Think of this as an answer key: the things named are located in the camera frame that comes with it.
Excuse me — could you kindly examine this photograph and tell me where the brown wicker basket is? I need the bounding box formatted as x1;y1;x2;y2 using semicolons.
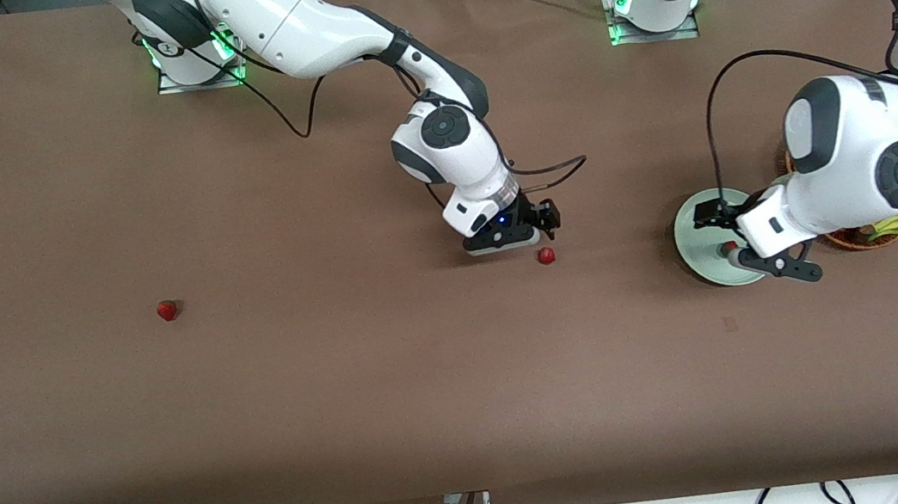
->
783;133;898;260

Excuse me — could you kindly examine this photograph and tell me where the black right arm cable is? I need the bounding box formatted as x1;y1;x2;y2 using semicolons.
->
177;0;592;241

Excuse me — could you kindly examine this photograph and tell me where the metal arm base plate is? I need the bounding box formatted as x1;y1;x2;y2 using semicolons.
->
606;8;701;51
154;53;253;97

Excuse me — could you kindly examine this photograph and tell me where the brown paper table cover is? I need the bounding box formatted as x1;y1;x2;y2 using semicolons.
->
0;0;898;504

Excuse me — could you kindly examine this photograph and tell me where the light green round plate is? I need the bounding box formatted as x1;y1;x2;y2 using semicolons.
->
669;182;777;294

